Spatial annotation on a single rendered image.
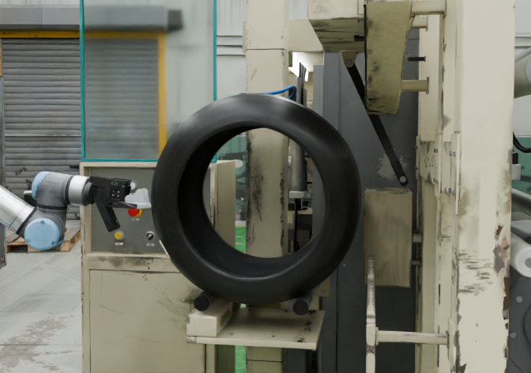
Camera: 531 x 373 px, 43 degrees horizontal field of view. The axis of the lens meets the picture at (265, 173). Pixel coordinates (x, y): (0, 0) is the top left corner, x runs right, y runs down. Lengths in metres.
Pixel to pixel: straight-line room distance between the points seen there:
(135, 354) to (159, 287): 0.29
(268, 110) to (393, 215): 0.56
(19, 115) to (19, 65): 0.83
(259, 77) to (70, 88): 9.51
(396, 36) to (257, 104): 0.44
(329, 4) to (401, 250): 0.87
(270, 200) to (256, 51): 0.49
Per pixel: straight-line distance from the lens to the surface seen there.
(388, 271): 2.16
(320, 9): 1.60
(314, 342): 1.91
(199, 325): 1.95
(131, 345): 2.79
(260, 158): 2.22
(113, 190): 2.04
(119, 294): 2.75
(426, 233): 2.16
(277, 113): 1.81
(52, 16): 11.42
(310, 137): 1.80
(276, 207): 2.22
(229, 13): 11.40
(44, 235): 1.97
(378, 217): 2.13
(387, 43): 1.65
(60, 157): 11.66
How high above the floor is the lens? 1.36
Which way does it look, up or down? 3 degrees down
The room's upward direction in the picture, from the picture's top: straight up
